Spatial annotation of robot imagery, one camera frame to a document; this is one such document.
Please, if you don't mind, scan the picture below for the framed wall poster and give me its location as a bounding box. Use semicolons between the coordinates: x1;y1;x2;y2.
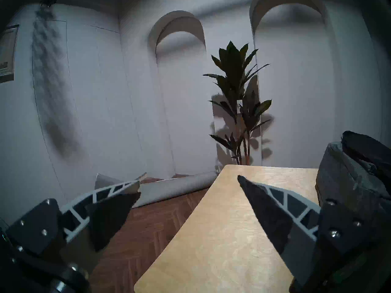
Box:
0;24;20;84

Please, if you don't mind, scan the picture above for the grey backpack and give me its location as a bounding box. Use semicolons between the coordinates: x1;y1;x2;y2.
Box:
315;131;391;235

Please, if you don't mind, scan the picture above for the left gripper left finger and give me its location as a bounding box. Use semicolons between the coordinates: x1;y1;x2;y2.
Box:
6;180;142;256

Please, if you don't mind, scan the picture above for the tall leafy potted plant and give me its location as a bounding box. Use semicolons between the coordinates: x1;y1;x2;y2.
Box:
203;41;273;165

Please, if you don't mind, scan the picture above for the rolled grey mat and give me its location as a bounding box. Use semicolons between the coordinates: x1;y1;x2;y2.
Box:
95;171;219;209

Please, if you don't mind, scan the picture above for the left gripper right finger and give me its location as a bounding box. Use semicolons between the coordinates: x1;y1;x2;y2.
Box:
237;175;377;287

